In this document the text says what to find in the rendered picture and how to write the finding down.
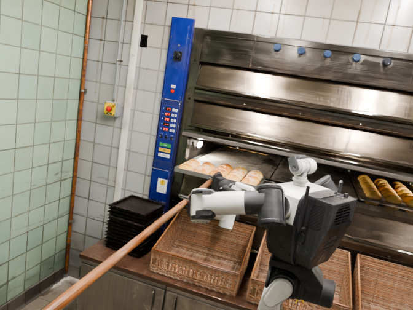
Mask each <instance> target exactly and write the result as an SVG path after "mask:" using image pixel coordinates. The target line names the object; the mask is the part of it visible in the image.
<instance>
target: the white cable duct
mask: <svg viewBox="0 0 413 310"><path fill-rule="evenodd" d="M142 8H143V0H136V4H135V14H134V20H133V31H132V41H131V48H130V58H129V64H128V74H127V85H126V91H125V101H124V112H123V118H122V129H121V135H120V145H119V156H118V162H117V173H116V183H115V189H114V200H113V202H115V201H118V200H120V194H121V188H122V178H123V172H124V162H125V152H126V145H127V135H128V125H129V119H130V109H131V103H132V93H133V83H134V77H135V67H136V56H137V51H138V41H139V35H140V24H141V14H142Z"/></svg>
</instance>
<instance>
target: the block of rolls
mask: <svg viewBox="0 0 413 310"><path fill-rule="evenodd" d="M358 180H359V183H360V185H361V187H362V189H363V191H364V193H365V194H366V197H369V198H371V199H381V197H382V196H381V194H382V195H383V197H384V198H385V200H386V201H387V202H389V203H392V204H401V203H402V200H403V202H405V203H406V205H407V206H409V207H412V208H413V185H411V186H409V187H408V188H406V186H404V185H403V184H402V183H401V182H398V181H395V182H393V183H392V184H391V185H389V184H388V182H387V181H386V180H384V179H383V178H378V179H376V180H375V182H374V183H375V185H376V186H377V188H378V189H379V191H380V192H381V193H379V191H378V189H377V188H376V187H375V185H374V184H373V182H372V180H371V179H370V178H369V177H368V176H367V175H360V176H359V177H358ZM399 196H400V197H399Z"/></svg>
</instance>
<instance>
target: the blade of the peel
mask: <svg viewBox="0 0 413 310"><path fill-rule="evenodd" d="M178 167H179V166H176V167H174V171H175V172H179V173H185V174H188V175H193V176H196V177H201V178H206V179H209V175H207V174H204V173H199V172H194V171H191V170H186V169H181V168H178ZM265 179H266V177H263V179H261V180H260V183H259V184H258V185H257V186H255V185H250V184H247V183H243V184H246V185H248V186H251V187H253V188H254V189H255V190H256V191H257V187H258V186H259V185H261V184H263V182H264V181H265Z"/></svg>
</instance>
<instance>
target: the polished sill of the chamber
mask: <svg viewBox="0 0 413 310"><path fill-rule="evenodd" d="M265 183H275V184H279V183H283V182H280V181H275V180H270V179H265V181H264V182H263V184H265ZM355 207H358V208H362V209H366V210H372V211H375V212H380V213H385V214H388V215H393V216H396V217H401V218H407V219H410V220H413V212H412V211H409V210H404V209H399V208H396V207H390V206H387V205H382V204H376V203H373V202H368V201H363V200H360V199H357V201H356V206H355Z"/></svg>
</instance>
